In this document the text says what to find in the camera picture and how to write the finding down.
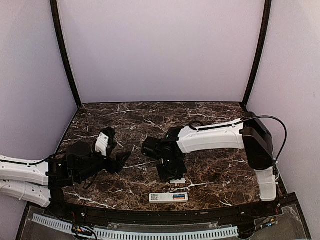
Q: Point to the black curved table rail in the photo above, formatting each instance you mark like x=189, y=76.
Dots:
x=244, y=214

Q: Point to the grey slotted cable duct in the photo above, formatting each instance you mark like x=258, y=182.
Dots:
x=137, y=232

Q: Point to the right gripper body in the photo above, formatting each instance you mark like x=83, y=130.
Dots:
x=172, y=169

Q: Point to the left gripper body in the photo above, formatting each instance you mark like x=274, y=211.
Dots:
x=111, y=167

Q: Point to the white remote control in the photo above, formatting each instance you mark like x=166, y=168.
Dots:
x=166, y=198

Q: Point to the black frame post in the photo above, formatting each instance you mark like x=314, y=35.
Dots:
x=63, y=51
x=258, y=53

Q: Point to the right black frame post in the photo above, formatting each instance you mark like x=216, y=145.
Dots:
x=258, y=53

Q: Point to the white battery cover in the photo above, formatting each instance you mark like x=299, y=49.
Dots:
x=178, y=181

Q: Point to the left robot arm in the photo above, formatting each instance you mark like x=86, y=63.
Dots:
x=41, y=181

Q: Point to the left black frame post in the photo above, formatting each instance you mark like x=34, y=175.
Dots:
x=63, y=51

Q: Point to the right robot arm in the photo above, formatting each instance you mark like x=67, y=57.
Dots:
x=248, y=133

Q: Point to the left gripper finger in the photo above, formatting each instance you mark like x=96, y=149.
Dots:
x=119, y=165
x=122, y=156

